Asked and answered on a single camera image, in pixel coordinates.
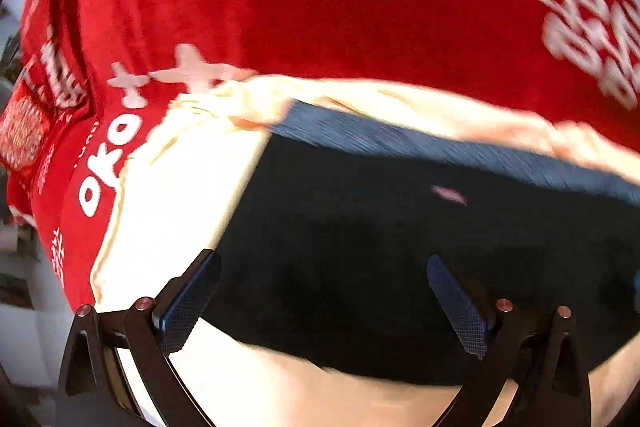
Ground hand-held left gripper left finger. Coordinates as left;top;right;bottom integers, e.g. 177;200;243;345
57;249;223;427

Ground white cloth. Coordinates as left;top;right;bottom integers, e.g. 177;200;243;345
90;74;640;427

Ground red embroidered pillow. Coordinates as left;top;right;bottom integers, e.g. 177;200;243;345
0;79;53;172

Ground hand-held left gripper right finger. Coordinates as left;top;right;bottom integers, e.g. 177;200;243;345
426;254;592;427

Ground red printed blanket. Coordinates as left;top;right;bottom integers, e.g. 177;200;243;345
5;0;640;313

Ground black pants with blue waistband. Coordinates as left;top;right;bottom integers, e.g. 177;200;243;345
205;99;640;385

